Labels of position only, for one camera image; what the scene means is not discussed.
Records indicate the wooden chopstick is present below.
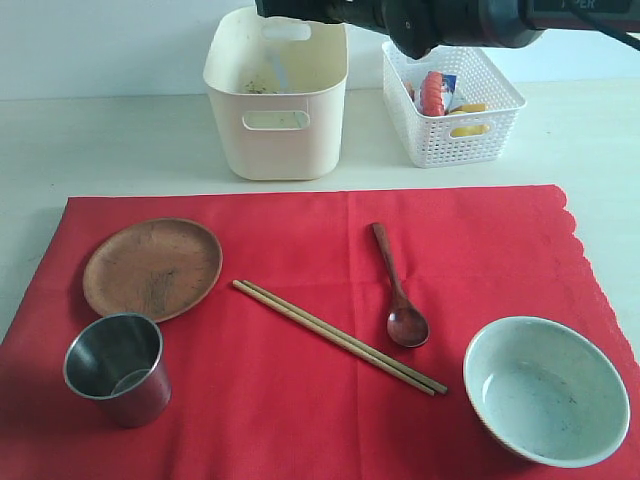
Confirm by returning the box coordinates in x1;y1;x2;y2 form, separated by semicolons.
240;280;448;395
233;280;435;396

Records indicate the orange cheese wedge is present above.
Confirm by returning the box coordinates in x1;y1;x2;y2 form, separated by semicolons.
447;103;487;115

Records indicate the pale green bowl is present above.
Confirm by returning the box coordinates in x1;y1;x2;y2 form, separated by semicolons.
463;316;631;468

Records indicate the silver table knife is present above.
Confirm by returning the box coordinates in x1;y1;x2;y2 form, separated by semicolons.
266;49;291;94

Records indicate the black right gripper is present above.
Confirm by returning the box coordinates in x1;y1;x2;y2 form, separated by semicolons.
255;0;386;30

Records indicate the brown wooden spoon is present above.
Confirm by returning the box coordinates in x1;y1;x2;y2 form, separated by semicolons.
371;222;429;348

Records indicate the stainless steel cup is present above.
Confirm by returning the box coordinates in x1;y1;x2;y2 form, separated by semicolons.
63;312;172;428

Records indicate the yellow lemon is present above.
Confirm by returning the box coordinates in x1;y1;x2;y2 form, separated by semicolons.
450;124;490;138

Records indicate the brown wooden plate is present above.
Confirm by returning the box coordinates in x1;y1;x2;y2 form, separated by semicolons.
82;218;223;323

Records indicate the blue white milk carton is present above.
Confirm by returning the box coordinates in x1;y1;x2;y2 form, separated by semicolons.
440;72;457;116

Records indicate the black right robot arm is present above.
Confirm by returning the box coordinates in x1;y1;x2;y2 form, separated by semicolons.
255;0;639;60

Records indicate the cream plastic bin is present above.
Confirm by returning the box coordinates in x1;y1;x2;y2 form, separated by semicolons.
203;7;348;181

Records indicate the white woven plastic basket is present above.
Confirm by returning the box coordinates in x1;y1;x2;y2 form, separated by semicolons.
382;41;526;168

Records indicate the red table cloth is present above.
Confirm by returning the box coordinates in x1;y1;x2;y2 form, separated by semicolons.
1;185;639;479

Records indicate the red sausage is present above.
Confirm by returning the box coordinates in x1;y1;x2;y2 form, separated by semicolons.
418;71;445;117

